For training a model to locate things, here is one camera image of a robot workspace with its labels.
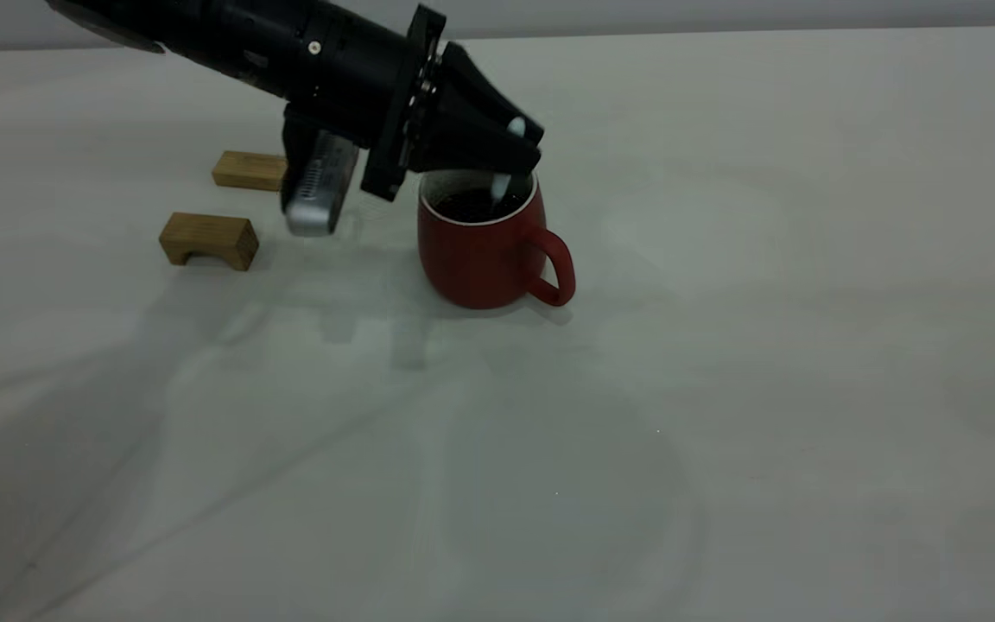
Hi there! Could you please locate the red ceramic cup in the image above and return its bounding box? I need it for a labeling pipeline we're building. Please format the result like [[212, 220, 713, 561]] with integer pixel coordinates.
[[417, 168, 577, 310]]

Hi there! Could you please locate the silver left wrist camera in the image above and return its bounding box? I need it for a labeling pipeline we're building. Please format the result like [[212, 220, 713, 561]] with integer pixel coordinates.
[[284, 131, 359, 238]]

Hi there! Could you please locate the spoon with light blue handle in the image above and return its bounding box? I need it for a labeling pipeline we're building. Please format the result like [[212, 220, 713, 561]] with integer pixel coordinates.
[[491, 117, 527, 206]]

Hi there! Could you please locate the flat wooden block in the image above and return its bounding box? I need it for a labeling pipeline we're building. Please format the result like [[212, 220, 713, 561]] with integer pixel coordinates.
[[212, 151, 289, 192]]

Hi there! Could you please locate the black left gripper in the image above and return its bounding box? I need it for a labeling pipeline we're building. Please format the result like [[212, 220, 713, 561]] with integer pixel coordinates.
[[362, 4, 545, 209]]

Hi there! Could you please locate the arched wooden block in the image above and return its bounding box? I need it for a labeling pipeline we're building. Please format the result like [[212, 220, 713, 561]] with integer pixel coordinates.
[[159, 213, 260, 272]]

